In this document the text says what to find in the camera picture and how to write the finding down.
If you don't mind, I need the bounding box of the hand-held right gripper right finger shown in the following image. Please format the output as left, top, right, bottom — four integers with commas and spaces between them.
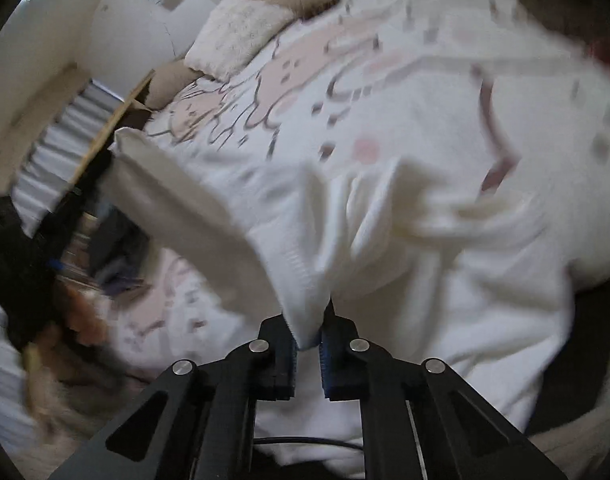
318, 300, 568, 480

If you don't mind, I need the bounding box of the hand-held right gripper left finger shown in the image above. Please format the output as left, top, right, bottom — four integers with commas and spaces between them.
48, 315, 299, 480

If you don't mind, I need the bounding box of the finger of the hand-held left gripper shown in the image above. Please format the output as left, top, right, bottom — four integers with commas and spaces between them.
35, 149, 116, 261

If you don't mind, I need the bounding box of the white sweater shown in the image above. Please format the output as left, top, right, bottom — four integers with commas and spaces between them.
98, 127, 610, 480

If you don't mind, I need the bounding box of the person's left hand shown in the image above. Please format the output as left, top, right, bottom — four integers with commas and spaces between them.
58, 287, 113, 353

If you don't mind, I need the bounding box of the wooden shelf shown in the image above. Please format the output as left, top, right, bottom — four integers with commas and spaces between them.
44, 67, 158, 221

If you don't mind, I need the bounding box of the beige cushion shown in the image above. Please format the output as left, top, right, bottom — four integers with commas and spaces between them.
144, 60, 202, 111

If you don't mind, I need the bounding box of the white fluffy pillow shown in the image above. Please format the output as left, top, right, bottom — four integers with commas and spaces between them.
184, 0, 297, 82

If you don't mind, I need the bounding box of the printed blanket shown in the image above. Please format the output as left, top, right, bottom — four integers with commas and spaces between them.
105, 0, 610, 381

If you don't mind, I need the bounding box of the dark cloth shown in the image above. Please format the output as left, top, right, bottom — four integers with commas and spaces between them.
510, 0, 610, 78

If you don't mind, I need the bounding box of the black cable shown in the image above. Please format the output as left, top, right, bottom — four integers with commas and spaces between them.
254, 436, 365, 453

